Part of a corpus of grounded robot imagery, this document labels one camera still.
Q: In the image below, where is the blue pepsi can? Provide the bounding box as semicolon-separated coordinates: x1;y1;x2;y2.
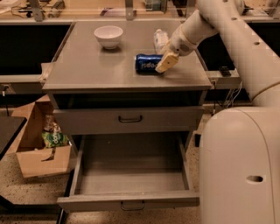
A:
135;53;162;74

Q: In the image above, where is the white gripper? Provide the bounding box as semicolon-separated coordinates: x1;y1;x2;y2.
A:
156;25;198;73

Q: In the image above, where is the grey drawer cabinet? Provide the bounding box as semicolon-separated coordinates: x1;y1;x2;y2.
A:
44;20;211;149

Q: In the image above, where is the open grey lower drawer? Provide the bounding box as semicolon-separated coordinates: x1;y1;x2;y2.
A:
58;132;200;213

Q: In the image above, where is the brown snack bag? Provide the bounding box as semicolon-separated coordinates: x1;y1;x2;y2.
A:
44;114;61;133

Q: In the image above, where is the clear plastic water bottle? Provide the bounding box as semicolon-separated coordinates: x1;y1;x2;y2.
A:
154;29;169;54

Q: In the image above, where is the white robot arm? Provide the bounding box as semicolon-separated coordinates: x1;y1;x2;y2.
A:
157;0;280;224

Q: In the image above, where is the closed grey upper drawer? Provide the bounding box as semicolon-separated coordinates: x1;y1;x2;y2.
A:
53;106;204;135

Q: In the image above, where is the white ceramic bowl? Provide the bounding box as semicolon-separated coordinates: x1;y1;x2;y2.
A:
94;25;123;49

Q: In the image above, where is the black small device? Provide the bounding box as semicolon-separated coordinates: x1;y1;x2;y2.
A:
219;66;231;77

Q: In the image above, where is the brown cardboard box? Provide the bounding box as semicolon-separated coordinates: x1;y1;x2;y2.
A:
10;95;72;179

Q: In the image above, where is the black power adapter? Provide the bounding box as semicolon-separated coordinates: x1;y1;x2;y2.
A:
194;134;201;147

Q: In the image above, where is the green snack bag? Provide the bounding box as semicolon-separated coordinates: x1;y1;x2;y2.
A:
42;132;68;148

